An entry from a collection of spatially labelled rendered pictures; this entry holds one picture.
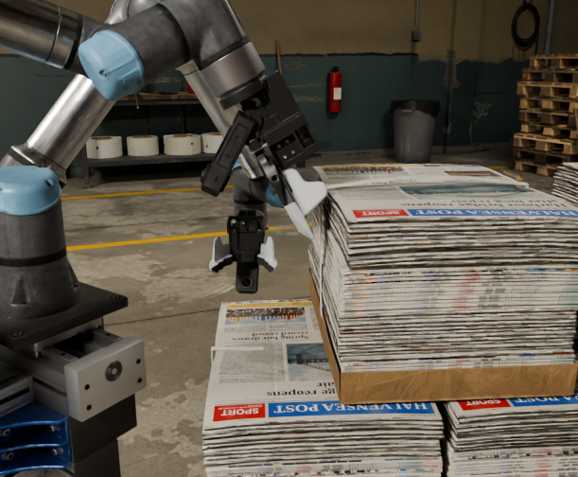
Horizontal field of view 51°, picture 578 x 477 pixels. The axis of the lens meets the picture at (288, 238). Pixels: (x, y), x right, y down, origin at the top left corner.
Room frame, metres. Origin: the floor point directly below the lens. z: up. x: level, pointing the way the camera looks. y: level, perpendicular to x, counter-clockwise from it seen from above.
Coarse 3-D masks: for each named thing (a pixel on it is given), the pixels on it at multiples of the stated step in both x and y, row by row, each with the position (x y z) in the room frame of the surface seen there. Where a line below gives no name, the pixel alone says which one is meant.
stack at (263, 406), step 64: (256, 320) 0.90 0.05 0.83; (256, 384) 0.70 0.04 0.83; (320, 384) 0.70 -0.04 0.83; (576, 384) 0.70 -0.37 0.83; (256, 448) 0.62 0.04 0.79; (320, 448) 0.62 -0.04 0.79; (384, 448) 0.63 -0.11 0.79; (448, 448) 0.65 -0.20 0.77; (512, 448) 0.64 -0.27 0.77; (576, 448) 0.65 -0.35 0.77
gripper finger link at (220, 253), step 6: (216, 240) 1.10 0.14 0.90; (216, 246) 1.10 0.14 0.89; (222, 246) 1.12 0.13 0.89; (228, 246) 1.14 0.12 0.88; (216, 252) 1.09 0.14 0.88; (222, 252) 1.12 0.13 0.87; (228, 252) 1.14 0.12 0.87; (216, 258) 1.09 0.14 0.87; (222, 258) 1.11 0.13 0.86; (228, 258) 1.11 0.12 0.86; (210, 264) 1.07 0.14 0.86; (216, 264) 1.07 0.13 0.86; (222, 264) 1.09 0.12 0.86; (228, 264) 1.11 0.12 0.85; (210, 270) 1.06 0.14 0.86; (216, 270) 1.07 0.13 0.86
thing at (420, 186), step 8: (328, 184) 0.85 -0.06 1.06; (360, 184) 0.85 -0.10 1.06; (368, 184) 0.85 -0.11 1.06; (376, 184) 0.85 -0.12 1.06; (384, 184) 0.85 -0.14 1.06; (392, 184) 0.85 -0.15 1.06; (400, 184) 0.85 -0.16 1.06; (408, 184) 0.85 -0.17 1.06; (416, 184) 0.85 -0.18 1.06; (424, 184) 0.85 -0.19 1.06; (432, 184) 0.85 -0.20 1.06; (440, 184) 0.85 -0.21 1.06; (448, 184) 0.85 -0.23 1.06; (456, 184) 0.85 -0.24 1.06; (464, 184) 0.84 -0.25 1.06; (472, 184) 0.84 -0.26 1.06; (480, 184) 0.84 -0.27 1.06; (488, 184) 0.84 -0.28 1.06; (496, 184) 0.85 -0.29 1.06; (504, 184) 0.85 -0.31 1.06; (512, 184) 0.85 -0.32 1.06; (328, 192) 0.82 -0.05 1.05; (328, 200) 0.82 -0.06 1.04; (328, 208) 0.83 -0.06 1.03; (328, 216) 0.83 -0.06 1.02; (328, 224) 0.83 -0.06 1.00
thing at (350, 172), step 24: (312, 168) 1.00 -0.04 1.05; (336, 168) 0.95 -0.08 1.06; (360, 168) 0.95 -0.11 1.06; (384, 168) 0.95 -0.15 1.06; (408, 168) 0.96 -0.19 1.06; (432, 168) 0.96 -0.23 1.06; (456, 168) 0.96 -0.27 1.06; (480, 168) 0.97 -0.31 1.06; (312, 216) 1.00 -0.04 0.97; (312, 240) 0.95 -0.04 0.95; (312, 264) 0.93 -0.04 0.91
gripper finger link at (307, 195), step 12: (276, 180) 0.77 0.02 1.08; (288, 180) 0.77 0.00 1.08; (300, 180) 0.77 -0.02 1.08; (300, 192) 0.76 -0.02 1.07; (312, 192) 0.76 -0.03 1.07; (324, 192) 0.76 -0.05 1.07; (300, 204) 0.75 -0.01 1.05; (312, 204) 0.75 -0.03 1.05; (300, 216) 0.75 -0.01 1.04; (300, 228) 0.75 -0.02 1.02
